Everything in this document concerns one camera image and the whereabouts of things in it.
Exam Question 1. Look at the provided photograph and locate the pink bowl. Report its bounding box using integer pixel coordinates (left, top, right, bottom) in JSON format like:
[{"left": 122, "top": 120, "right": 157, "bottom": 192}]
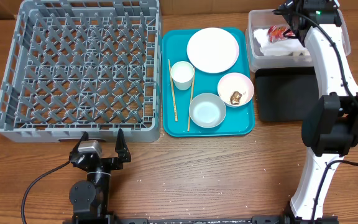
[{"left": 218, "top": 73, "right": 254, "bottom": 108}]

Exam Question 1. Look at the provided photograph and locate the left wooden chopstick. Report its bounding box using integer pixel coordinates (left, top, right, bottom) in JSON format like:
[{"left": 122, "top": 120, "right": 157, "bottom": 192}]
[{"left": 168, "top": 59, "right": 178, "bottom": 122}]

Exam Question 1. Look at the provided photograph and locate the teal plastic serving tray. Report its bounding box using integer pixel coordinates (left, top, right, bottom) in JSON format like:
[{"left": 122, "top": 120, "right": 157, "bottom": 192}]
[{"left": 162, "top": 28, "right": 255, "bottom": 138}]

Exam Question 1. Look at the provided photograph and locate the clear plastic waste bin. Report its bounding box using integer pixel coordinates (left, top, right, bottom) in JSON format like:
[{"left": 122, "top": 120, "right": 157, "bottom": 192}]
[{"left": 246, "top": 7, "right": 352, "bottom": 73}]

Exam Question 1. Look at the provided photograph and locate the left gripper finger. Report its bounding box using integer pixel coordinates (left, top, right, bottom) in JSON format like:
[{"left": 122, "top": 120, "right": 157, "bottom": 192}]
[
  {"left": 114, "top": 129, "right": 132, "bottom": 164},
  {"left": 78, "top": 132, "right": 89, "bottom": 146}
]

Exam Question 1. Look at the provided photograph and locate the black rectangular tray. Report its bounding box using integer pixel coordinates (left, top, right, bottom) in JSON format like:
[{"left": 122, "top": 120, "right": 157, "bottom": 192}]
[{"left": 255, "top": 67, "right": 319, "bottom": 122}]

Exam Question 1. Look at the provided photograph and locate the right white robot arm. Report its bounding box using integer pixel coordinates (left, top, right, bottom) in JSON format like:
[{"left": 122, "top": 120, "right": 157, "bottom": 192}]
[{"left": 273, "top": 0, "right": 358, "bottom": 223}]

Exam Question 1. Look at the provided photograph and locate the red snack wrapper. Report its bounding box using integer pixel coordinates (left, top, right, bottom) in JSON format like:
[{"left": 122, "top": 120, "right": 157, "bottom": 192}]
[{"left": 268, "top": 25, "right": 296, "bottom": 43}]

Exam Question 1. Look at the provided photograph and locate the grey plastic dishwasher rack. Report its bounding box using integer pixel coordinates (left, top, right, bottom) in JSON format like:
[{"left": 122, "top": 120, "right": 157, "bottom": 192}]
[{"left": 0, "top": 0, "right": 162, "bottom": 142}]

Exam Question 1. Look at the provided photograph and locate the brown food scrap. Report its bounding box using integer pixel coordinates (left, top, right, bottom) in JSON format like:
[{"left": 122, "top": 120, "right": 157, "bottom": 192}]
[{"left": 230, "top": 91, "right": 242, "bottom": 105}]

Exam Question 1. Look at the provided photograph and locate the large white round plate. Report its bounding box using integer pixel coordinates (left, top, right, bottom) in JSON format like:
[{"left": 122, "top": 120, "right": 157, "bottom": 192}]
[{"left": 186, "top": 27, "right": 239, "bottom": 73}]

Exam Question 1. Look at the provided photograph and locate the wooden chopstick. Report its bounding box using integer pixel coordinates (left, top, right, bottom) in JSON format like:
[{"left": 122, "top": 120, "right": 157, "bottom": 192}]
[
  {"left": 168, "top": 59, "right": 178, "bottom": 122},
  {"left": 187, "top": 67, "right": 196, "bottom": 132}
]

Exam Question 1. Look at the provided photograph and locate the brown cardboard backdrop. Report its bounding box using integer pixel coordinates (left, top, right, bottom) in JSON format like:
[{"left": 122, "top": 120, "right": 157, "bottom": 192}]
[{"left": 0, "top": 0, "right": 358, "bottom": 19}]

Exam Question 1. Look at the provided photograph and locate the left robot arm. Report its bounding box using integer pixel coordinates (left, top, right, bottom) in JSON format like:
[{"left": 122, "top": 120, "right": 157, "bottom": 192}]
[{"left": 69, "top": 129, "right": 131, "bottom": 223}]

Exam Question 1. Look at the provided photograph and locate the grey-white bowl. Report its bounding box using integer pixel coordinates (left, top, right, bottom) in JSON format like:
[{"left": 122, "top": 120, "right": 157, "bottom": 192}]
[{"left": 189, "top": 93, "right": 226, "bottom": 129}]

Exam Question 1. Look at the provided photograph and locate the right wooden chopstick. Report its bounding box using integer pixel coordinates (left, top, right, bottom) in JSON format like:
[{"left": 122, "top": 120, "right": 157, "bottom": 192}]
[{"left": 187, "top": 67, "right": 196, "bottom": 132}]

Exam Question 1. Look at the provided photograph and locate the white napkin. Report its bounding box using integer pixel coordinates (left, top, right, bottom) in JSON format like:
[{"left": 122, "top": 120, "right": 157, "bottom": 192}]
[{"left": 253, "top": 29, "right": 310, "bottom": 56}]

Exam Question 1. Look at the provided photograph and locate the white paper cup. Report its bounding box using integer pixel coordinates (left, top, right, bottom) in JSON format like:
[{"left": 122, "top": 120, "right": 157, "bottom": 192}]
[{"left": 171, "top": 61, "right": 195, "bottom": 90}]

